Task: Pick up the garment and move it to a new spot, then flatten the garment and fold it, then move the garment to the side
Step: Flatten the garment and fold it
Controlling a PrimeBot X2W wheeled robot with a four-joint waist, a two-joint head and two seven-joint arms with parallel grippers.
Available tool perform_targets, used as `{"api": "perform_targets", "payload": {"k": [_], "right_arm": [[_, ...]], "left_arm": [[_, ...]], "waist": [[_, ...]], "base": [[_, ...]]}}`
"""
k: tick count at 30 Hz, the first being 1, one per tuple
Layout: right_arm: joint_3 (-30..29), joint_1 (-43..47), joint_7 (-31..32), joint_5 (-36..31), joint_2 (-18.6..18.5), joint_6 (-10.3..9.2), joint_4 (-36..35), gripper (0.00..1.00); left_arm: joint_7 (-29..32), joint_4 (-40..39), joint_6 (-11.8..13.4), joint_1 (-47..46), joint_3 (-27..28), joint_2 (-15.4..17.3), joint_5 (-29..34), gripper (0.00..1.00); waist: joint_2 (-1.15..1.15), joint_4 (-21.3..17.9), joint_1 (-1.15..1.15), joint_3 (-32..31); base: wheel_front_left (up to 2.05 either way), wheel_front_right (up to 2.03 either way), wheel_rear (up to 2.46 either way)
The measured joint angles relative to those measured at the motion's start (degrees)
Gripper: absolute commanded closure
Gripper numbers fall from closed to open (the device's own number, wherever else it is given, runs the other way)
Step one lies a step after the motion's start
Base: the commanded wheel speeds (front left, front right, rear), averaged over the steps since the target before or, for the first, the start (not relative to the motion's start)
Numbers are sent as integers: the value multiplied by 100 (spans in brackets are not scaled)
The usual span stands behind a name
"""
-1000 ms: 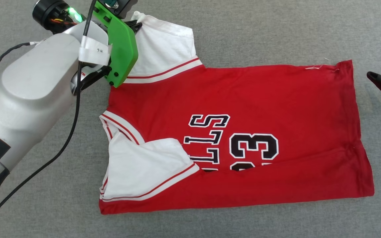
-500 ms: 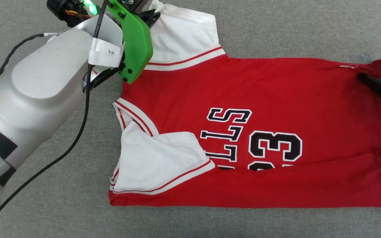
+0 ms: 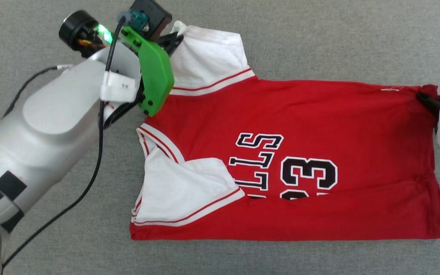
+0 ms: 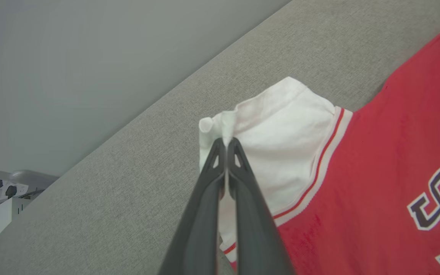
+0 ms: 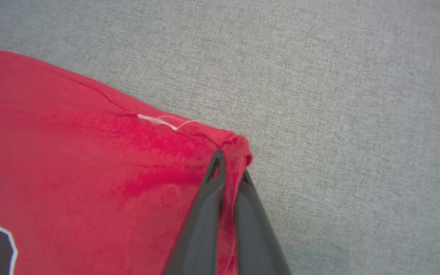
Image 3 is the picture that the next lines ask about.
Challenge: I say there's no white paper cable tag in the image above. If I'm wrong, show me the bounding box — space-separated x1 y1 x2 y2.
101 72 139 103

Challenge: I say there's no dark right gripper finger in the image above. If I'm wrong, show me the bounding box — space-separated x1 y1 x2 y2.
422 100 440 115
416 91 440 106

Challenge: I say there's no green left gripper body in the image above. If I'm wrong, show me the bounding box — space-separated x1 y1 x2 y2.
121 26 175 117

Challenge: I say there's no red and white basketball jersey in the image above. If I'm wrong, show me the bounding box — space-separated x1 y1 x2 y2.
129 21 440 241

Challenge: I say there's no grey fabric sofa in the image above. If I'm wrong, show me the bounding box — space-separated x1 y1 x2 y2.
0 0 440 275

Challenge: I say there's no black camera cable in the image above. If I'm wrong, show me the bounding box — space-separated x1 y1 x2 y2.
2 13 129 270

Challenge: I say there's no thin black labelled cable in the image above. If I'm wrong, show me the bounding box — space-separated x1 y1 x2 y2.
3 65 74 117

